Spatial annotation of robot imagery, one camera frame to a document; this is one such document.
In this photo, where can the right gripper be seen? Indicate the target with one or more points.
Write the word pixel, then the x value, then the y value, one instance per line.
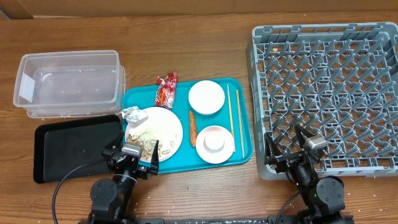
pixel 273 155

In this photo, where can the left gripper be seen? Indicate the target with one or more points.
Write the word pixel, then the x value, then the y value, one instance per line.
pixel 143 172

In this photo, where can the food scraps and rice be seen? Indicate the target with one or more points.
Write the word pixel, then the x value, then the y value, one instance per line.
pixel 147 139

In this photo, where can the large white plate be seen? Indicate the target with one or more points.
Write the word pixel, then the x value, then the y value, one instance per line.
pixel 163 120

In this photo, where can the white napkin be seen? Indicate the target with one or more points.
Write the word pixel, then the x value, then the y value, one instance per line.
pixel 134 116

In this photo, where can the orange carrot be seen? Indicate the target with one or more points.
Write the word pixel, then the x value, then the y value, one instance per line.
pixel 193 129

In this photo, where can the red snack wrapper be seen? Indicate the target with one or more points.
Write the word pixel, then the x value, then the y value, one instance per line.
pixel 165 95

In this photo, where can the wooden chopstick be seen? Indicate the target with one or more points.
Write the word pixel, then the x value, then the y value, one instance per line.
pixel 231 116
pixel 240 123

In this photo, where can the small white cup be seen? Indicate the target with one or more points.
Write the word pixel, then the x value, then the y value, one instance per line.
pixel 214 141

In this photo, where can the white bowl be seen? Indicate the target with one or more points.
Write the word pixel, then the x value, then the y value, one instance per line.
pixel 206 97

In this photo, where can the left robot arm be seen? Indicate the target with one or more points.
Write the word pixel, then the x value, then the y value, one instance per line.
pixel 110 197

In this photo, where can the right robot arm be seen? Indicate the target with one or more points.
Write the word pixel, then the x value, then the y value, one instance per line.
pixel 323 197

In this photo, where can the grey dishwasher rack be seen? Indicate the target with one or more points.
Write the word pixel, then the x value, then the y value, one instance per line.
pixel 336 80

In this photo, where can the teal plastic tray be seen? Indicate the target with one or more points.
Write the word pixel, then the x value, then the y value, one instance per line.
pixel 187 158

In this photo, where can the black plastic tray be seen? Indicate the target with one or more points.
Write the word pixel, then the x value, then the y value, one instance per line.
pixel 61 147

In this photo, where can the clear plastic container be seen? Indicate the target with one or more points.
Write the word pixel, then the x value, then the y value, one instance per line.
pixel 70 84

